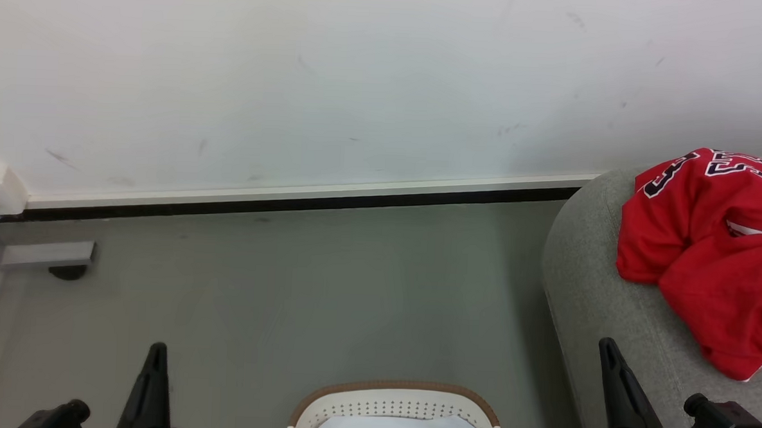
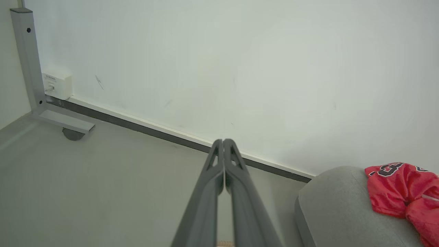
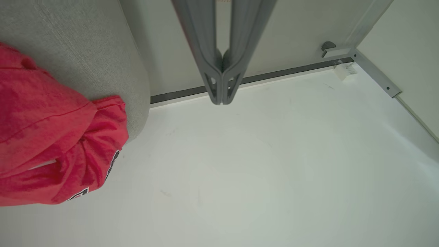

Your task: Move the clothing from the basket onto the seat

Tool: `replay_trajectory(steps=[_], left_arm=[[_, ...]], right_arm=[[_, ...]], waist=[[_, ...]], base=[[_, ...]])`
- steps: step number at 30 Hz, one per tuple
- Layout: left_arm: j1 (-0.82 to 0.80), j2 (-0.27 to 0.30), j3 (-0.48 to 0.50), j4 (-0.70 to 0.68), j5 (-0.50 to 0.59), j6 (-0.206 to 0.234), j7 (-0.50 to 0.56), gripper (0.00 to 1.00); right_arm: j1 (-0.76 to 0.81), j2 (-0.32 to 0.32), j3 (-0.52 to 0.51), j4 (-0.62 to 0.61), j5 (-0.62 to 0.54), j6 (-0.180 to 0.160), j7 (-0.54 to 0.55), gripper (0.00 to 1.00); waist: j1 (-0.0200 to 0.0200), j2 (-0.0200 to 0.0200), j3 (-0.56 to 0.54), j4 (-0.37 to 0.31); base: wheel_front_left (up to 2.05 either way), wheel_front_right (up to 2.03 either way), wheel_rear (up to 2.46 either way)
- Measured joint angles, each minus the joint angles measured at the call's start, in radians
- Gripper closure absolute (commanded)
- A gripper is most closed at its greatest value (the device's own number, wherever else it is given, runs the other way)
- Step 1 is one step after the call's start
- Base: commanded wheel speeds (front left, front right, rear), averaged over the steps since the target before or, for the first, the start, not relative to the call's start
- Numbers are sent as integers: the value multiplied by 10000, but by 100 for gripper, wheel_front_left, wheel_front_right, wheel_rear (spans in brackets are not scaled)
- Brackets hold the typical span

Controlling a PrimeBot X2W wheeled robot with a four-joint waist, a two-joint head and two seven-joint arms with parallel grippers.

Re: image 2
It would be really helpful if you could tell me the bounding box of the grey metal stand frame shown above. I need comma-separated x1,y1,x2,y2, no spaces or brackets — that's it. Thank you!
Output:
10,8,96,134

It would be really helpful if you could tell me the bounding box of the grey fabric cushion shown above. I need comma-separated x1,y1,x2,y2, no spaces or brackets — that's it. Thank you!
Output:
294,166,439,247

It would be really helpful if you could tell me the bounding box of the white and black wall baseboard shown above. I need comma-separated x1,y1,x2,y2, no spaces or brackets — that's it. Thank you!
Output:
46,95,317,183

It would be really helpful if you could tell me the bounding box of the grey caster wheel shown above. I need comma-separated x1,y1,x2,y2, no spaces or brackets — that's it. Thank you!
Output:
62,127,86,141

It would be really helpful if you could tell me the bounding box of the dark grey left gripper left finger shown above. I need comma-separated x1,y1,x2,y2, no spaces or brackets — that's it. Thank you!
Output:
170,139,225,247

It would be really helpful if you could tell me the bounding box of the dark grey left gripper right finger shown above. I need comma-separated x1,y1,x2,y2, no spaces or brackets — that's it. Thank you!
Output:
224,139,284,247

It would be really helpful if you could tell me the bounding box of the red basketball jersey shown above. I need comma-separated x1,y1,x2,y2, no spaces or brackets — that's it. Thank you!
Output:
364,162,439,247

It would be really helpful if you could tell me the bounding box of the white wall socket box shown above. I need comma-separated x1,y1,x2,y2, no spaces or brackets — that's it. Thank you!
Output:
41,71,73,101

